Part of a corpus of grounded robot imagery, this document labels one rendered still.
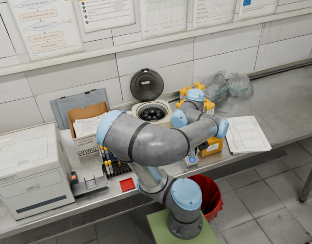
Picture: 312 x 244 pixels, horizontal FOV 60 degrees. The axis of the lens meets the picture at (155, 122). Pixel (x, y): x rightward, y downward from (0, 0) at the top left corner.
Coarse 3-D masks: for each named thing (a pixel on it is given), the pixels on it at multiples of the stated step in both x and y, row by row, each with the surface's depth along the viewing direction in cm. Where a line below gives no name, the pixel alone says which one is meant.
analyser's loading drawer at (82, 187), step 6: (84, 180) 133; (90, 180) 136; (96, 180) 136; (102, 180) 136; (72, 186) 134; (78, 186) 134; (84, 186) 134; (90, 186) 134; (96, 186) 133; (102, 186) 133; (108, 186) 135; (78, 192) 131; (84, 192) 132
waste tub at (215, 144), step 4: (208, 140) 159; (212, 140) 158; (216, 140) 145; (220, 140) 146; (212, 144) 146; (216, 144) 147; (220, 144) 148; (208, 148) 147; (212, 148) 148; (216, 148) 149; (220, 148) 150; (200, 152) 149; (204, 152) 147; (208, 152) 149; (212, 152) 150; (216, 152) 151; (204, 156) 149
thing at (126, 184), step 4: (124, 180) 140; (128, 180) 140; (132, 180) 139; (120, 184) 137; (124, 184) 138; (128, 184) 138; (132, 184) 138; (124, 188) 136; (128, 188) 136; (132, 188) 136
